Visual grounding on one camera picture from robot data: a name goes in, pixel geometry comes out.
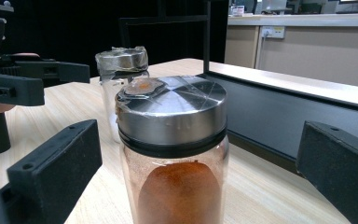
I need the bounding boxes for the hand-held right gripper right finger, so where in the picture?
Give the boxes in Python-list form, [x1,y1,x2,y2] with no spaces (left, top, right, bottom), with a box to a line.
[296,120,358,224]

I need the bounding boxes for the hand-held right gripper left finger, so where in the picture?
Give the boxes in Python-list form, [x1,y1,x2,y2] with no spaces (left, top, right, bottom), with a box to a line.
[7,119,103,224]

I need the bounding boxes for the glass jar with white powder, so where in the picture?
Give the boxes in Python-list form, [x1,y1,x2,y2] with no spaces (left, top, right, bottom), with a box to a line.
[94,46,150,145]

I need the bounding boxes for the black metal shelf rack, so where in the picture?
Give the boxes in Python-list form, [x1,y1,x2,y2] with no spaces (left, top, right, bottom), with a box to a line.
[118,0,358,175]

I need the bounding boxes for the glass jar with red powder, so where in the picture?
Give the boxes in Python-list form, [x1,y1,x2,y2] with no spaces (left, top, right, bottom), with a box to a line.
[115,75,230,224]

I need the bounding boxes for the black curtain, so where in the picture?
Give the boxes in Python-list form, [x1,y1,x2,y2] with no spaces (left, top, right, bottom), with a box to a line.
[0,0,230,77]

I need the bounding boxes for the beige counter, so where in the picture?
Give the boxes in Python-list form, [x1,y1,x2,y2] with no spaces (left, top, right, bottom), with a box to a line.
[224,12,358,91]

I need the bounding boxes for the small white box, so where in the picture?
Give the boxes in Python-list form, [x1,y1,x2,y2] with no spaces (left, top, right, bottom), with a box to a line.
[229,4,246,18]

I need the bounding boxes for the white cable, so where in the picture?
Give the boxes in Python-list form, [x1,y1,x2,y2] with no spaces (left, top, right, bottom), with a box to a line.
[255,31,269,70]

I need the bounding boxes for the white wall socket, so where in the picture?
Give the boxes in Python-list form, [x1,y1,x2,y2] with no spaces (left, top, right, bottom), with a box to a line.
[260,25,286,40]

